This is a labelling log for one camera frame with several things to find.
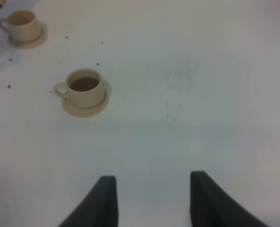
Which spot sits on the near beige teacup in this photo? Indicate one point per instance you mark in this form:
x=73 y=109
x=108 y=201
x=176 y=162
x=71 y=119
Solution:
x=83 y=87

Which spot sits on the beige cup saucer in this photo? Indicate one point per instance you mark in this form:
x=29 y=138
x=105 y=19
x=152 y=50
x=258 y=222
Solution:
x=32 y=44
x=78 y=112

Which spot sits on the far beige teacup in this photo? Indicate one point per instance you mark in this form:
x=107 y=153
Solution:
x=22 y=26

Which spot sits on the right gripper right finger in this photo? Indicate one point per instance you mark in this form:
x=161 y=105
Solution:
x=211 y=206

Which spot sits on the far beige cup saucer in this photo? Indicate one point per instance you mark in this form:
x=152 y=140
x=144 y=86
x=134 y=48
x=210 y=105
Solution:
x=32 y=44

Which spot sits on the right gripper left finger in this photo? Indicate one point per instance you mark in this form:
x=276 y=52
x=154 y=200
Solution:
x=99 y=208

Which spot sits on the beige teacup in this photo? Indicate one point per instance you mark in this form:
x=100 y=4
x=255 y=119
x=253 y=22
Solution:
x=22 y=26
x=83 y=87

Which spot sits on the near beige cup saucer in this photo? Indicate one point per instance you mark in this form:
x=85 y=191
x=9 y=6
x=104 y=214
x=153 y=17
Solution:
x=78 y=112

